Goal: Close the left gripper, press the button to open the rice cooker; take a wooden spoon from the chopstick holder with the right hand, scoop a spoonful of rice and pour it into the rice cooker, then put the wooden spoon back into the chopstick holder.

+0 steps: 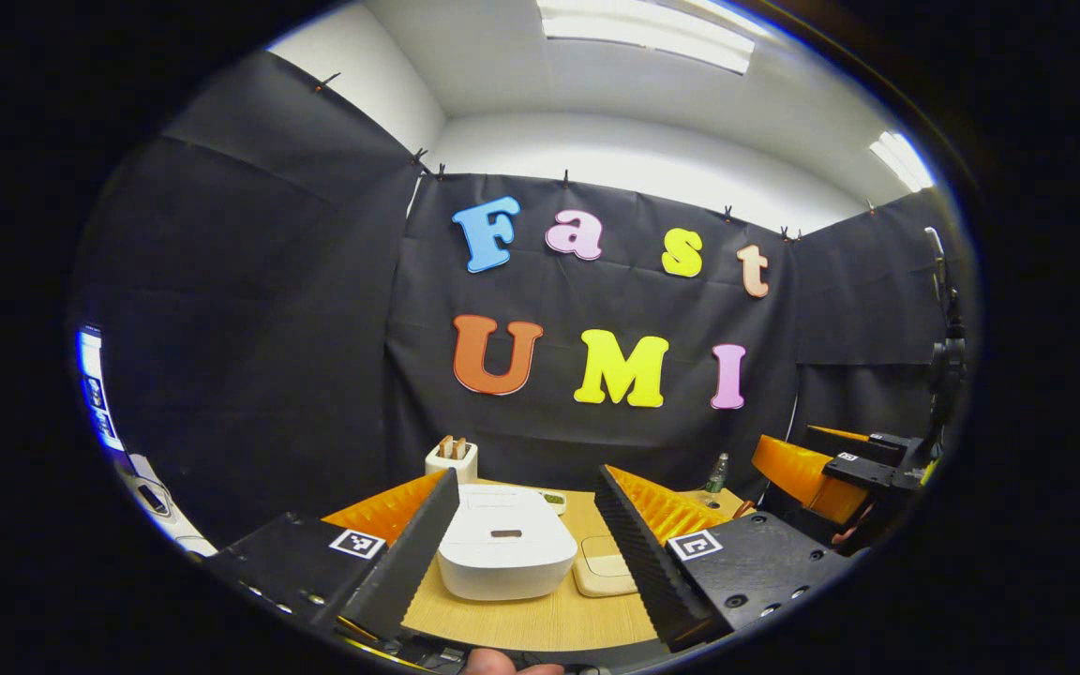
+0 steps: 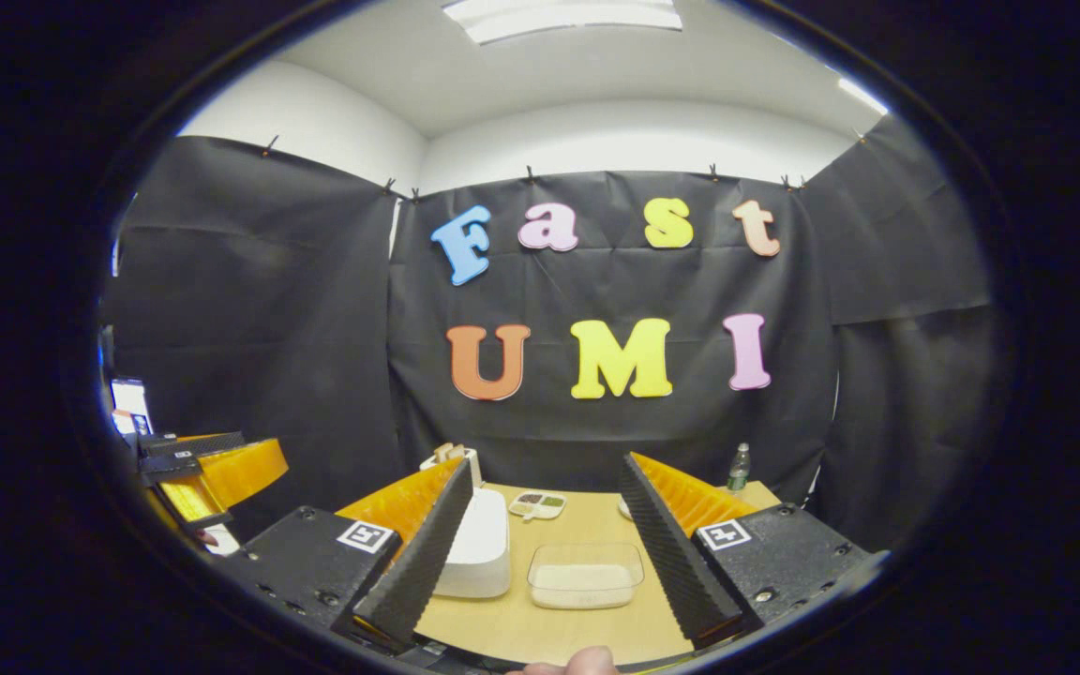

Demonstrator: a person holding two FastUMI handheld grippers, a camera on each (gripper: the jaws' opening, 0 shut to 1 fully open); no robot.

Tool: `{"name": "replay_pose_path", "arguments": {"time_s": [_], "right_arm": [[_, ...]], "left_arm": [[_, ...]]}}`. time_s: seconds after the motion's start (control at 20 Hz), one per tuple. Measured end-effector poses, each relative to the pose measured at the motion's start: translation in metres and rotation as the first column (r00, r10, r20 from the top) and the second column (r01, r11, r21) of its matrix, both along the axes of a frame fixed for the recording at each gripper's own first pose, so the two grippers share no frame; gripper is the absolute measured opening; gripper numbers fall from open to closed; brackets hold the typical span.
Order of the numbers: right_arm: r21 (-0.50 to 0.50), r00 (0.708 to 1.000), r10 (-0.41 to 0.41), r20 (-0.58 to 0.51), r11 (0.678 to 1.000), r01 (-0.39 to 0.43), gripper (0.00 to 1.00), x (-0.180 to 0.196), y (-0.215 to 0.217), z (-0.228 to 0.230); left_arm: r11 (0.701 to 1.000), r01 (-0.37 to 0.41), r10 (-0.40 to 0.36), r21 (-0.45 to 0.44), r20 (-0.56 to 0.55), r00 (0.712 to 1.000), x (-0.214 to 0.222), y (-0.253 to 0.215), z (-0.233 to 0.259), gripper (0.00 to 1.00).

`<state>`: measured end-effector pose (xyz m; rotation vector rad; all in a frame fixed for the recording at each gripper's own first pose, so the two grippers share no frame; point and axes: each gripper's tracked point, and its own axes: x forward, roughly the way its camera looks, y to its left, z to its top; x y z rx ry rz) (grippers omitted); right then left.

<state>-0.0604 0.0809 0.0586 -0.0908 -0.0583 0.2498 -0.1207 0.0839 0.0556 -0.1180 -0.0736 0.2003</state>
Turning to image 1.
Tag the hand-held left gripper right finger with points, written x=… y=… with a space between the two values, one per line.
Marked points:
x=638 y=553

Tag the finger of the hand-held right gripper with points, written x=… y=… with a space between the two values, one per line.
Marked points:
x=863 y=472
x=882 y=441

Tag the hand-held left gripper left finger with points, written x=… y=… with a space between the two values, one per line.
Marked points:
x=409 y=553

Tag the white rice cooker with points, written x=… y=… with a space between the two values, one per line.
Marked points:
x=512 y=562

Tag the white toaster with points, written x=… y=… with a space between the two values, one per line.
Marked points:
x=451 y=469

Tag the white divided seasoning tray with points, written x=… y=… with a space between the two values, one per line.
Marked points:
x=554 y=500

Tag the black equipment stand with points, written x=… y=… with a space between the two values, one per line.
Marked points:
x=948 y=361

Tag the green glass bottle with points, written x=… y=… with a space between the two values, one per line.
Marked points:
x=716 y=476

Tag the white desk device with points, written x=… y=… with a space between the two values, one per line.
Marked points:
x=160 y=502

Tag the black backdrop cloth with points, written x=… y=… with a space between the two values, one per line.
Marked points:
x=268 y=328

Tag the narrow ceiling light panel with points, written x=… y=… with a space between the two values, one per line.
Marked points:
x=901 y=161

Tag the computer monitor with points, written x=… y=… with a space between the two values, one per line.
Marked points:
x=95 y=394

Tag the wide ceiling light panel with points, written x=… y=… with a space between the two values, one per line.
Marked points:
x=643 y=33

